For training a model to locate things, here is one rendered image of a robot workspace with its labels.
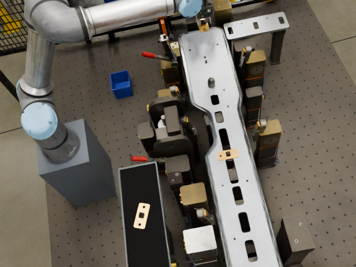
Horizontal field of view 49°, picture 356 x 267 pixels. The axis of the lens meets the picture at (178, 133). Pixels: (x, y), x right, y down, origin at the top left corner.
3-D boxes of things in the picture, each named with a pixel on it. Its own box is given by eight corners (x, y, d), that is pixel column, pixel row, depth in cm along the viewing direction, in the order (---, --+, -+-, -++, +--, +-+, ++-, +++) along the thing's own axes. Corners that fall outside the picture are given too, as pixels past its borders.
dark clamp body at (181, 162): (198, 203, 179) (190, 170, 145) (172, 207, 179) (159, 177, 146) (195, 188, 182) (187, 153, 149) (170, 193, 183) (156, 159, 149)
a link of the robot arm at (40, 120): (39, 154, 143) (22, 136, 131) (32, 125, 149) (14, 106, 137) (70, 140, 144) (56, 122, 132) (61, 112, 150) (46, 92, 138)
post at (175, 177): (193, 214, 176) (182, 183, 141) (181, 216, 176) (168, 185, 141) (190, 204, 179) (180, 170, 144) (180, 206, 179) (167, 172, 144)
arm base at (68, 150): (44, 168, 151) (33, 157, 142) (42, 134, 158) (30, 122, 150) (82, 157, 151) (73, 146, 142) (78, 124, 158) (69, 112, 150)
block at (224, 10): (232, 56, 214) (231, 7, 183) (217, 60, 215) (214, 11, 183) (229, 45, 218) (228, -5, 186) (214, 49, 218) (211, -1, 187)
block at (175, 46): (187, 92, 207) (178, 47, 175) (180, 94, 207) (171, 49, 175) (186, 87, 209) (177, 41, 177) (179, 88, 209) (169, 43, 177)
